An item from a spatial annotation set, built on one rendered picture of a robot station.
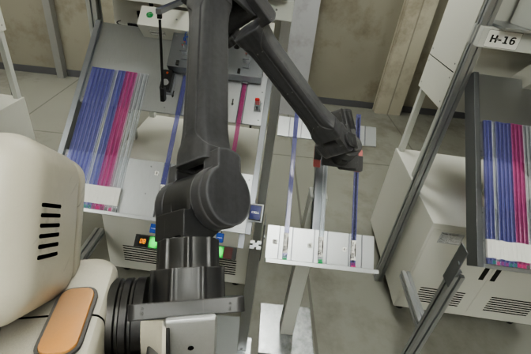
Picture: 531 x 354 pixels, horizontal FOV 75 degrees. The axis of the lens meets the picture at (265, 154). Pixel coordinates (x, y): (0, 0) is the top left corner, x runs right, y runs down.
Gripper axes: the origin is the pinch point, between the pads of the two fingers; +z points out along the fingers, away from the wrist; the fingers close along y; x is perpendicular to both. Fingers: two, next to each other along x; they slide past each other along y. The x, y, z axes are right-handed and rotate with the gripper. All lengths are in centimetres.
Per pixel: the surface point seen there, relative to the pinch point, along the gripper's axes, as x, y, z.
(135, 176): 9, 64, 16
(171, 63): -32, 58, 9
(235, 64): -34.3, 35.4, 8.4
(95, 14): -51, 92, 14
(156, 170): 6, 58, 16
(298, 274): 36, 2, 44
